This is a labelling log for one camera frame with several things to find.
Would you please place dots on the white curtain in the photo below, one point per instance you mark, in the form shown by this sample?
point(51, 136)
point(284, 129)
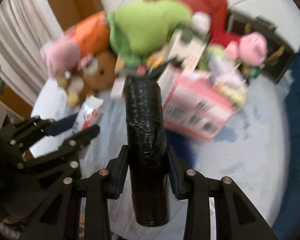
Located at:
point(25, 26)

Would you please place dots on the blue plastic storage crate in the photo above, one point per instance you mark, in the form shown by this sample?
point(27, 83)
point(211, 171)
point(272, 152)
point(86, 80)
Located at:
point(287, 223)

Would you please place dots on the brown bear plush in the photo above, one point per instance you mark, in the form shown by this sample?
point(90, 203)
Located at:
point(81, 83)

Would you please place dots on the white plush toy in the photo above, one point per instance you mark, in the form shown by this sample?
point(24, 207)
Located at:
point(201, 21)

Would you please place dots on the pink white medicine box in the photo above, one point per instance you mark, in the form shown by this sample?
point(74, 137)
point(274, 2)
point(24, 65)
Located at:
point(199, 105)

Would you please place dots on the large pink pig plush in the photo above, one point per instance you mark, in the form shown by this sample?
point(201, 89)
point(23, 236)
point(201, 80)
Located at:
point(77, 45)

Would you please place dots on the black garbage bag roll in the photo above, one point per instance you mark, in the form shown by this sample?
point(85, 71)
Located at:
point(147, 152)

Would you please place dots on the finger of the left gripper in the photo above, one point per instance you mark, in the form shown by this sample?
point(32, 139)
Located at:
point(51, 152)
point(28, 132)

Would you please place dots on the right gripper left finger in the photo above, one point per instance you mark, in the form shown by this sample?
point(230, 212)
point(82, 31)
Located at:
point(59, 215)

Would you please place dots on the white green carton box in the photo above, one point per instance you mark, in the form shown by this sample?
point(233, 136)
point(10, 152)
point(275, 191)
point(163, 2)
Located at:
point(187, 46)

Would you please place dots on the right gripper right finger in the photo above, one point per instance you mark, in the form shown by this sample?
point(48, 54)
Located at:
point(236, 215)

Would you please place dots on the red dress pig plush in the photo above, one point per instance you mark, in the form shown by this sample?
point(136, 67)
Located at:
point(251, 49)

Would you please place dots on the large green plush toy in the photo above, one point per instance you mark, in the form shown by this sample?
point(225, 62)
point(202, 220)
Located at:
point(139, 28)

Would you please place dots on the black framed box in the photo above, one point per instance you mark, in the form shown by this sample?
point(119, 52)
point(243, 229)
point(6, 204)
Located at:
point(280, 53)

